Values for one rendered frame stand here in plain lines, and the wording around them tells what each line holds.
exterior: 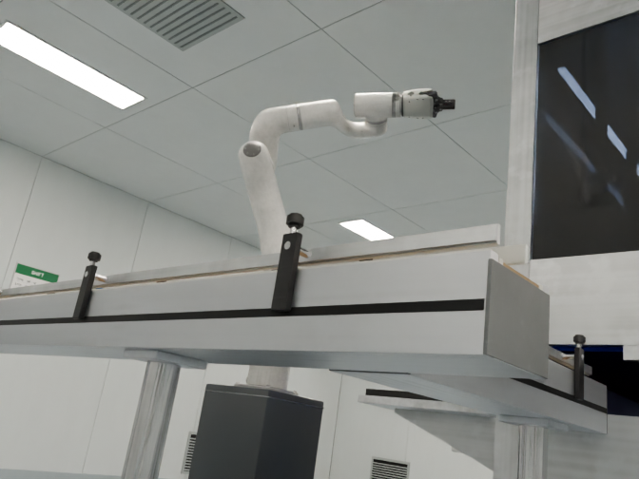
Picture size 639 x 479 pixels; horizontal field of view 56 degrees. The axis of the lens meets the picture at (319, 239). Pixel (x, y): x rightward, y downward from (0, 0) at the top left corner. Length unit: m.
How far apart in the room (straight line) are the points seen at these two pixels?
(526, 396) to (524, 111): 0.85
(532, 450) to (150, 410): 0.64
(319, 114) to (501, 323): 1.58
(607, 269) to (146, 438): 0.97
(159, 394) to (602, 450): 0.85
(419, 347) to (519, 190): 1.03
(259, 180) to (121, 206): 4.95
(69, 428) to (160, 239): 2.14
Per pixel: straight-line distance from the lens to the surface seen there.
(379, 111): 2.08
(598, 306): 1.39
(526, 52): 1.75
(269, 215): 1.90
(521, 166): 1.57
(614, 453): 1.34
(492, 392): 0.90
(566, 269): 1.43
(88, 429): 6.64
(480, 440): 1.56
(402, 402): 1.58
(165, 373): 0.92
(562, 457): 1.37
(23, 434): 6.38
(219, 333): 0.76
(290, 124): 2.06
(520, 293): 0.59
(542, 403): 1.06
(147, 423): 0.92
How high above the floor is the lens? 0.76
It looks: 18 degrees up
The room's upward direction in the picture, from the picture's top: 8 degrees clockwise
